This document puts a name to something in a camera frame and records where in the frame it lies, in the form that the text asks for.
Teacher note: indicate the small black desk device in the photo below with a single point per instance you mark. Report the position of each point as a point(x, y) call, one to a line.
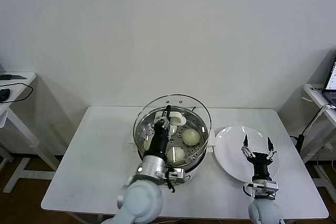
point(4, 94)

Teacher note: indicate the flat green desk item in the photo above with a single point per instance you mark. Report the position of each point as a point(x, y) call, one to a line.
point(6, 76)

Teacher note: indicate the open laptop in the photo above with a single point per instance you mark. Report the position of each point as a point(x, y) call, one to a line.
point(331, 77)

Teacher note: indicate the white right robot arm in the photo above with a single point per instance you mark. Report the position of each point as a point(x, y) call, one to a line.
point(265, 211)

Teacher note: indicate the stainless steel steamer pot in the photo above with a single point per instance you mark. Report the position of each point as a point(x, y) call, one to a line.
point(211, 142)

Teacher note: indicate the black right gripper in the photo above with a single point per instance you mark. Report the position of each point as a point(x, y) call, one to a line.
point(261, 163)

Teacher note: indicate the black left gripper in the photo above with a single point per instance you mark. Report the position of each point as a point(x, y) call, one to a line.
point(160, 142)

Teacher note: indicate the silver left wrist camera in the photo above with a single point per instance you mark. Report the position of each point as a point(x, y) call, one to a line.
point(176, 174)

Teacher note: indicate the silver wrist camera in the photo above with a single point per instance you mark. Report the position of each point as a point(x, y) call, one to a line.
point(270, 186)
point(176, 174)

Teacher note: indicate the white side desk with laptop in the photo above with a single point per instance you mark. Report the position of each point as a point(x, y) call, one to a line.
point(312, 95)

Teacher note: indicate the stainless steel steamer basket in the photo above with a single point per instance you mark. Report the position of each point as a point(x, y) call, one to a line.
point(189, 153)

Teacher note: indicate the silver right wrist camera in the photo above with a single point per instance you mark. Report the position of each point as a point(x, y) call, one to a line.
point(270, 186)

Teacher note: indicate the white round plate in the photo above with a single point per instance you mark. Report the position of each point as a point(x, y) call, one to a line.
point(228, 150)

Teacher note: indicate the round glass lid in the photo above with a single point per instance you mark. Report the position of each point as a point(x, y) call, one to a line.
point(178, 119)

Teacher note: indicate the white wall plug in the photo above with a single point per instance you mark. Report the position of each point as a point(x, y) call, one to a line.
point(327, 145)

